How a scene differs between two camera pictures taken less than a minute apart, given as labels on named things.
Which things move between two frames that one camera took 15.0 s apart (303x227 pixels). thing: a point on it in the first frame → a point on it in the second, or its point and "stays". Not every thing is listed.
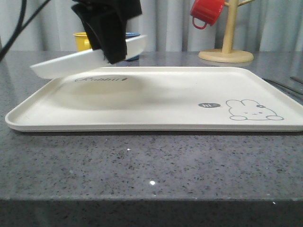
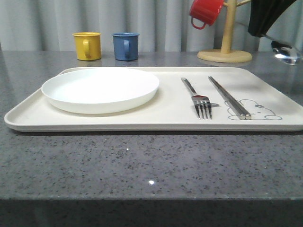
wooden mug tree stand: [226, 55] stays
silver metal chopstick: [297, 79] → [239, 111]
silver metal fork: [296, 92] → [201, 102]
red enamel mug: [207, 11] stays
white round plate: [85, 63] → [99, 91]
